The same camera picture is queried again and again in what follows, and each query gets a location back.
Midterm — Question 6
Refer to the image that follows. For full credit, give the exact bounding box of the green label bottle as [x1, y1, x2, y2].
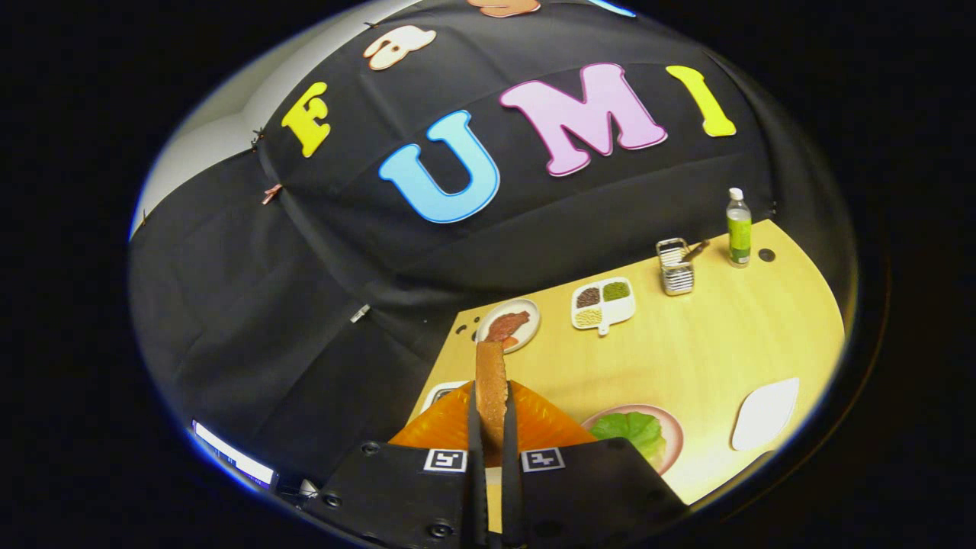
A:
[725, 188, 753, 268]

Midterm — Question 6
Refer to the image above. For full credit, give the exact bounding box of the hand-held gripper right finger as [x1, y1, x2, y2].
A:
[499, 380, 689, 549]

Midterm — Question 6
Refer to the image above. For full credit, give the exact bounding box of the pink round plate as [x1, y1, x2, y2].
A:
[581, 403, 685, 477]

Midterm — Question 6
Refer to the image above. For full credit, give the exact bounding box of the white toaster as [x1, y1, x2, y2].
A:
[418, 380, 472, 416]

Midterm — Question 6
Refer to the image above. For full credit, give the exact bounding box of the white divided dish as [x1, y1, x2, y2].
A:
[570, 277, 637, 336]

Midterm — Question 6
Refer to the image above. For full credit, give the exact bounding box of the small white flat plate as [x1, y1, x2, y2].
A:
[730, 377, 801, 451]

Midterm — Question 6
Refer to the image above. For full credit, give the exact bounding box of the toast bread slice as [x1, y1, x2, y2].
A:
[475, 341, 509, 467]

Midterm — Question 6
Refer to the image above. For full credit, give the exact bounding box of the black backdrop cloth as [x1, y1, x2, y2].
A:
[128, 0, 859, 489]

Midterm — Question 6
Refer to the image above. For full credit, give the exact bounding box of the bright white screen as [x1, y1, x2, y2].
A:
[191, 419, 277, 489]

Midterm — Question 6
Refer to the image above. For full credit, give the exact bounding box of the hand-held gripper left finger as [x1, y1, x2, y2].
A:
[303, 380, 489, 549]

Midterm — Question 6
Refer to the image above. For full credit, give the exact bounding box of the red meat slice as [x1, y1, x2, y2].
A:
[486, 310, 531, 343]

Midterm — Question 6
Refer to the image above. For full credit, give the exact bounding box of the green lettuce leaf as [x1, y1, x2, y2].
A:
[589, 412, 666, 467]

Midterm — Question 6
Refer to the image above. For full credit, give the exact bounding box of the metal wire basket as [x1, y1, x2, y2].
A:
[656, 237, 695, 297]

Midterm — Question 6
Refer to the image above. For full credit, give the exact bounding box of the round beige plate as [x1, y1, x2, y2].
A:
[475, 298, 541, 355]

